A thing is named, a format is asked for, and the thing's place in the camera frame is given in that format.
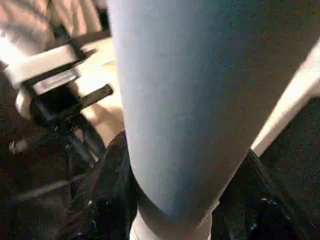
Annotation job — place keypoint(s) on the white plastic table leg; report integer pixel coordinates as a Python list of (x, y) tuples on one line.
[(187, 100)]

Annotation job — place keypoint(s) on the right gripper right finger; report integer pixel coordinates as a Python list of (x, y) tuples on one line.
[(257, 212)]

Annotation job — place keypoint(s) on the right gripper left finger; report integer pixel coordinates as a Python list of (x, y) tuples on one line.
[(107, 200)]

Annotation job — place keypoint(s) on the black table mat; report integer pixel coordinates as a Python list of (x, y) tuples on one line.
[(295, 130)]

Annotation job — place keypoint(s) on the white plastic table top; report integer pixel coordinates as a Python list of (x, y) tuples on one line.
[(107, 117)]

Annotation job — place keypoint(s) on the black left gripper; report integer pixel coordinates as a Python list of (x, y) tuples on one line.
[(62, 110)]

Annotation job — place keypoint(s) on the grey pleated curtain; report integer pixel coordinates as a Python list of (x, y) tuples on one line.
[(82, 15)]

